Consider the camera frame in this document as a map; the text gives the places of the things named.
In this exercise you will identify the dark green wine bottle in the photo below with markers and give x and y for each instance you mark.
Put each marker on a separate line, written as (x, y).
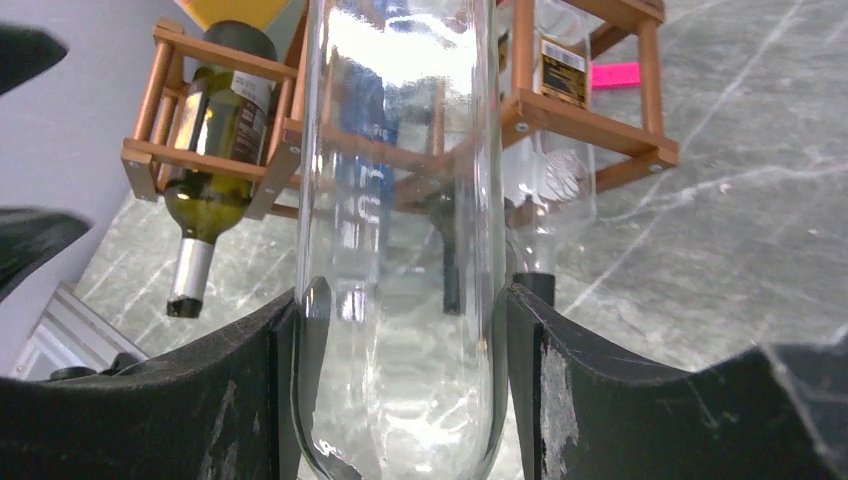
(440, 207)

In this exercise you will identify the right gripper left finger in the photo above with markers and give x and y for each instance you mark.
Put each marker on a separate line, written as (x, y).
(216, 408)

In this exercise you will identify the clear bottle white cap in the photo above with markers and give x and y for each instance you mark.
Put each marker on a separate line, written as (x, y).
(385, 385)

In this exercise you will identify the clear square liquor bottle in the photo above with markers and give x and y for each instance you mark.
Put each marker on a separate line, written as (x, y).
(549, 183)

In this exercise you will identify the blue glass bottle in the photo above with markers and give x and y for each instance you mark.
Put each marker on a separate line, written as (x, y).
(365, 182)

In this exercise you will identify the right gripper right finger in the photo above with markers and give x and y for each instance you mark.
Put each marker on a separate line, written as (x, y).
(587, 408)

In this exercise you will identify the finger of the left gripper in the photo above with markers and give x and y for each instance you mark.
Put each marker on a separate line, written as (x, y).
(27, 52)
(32, 236)

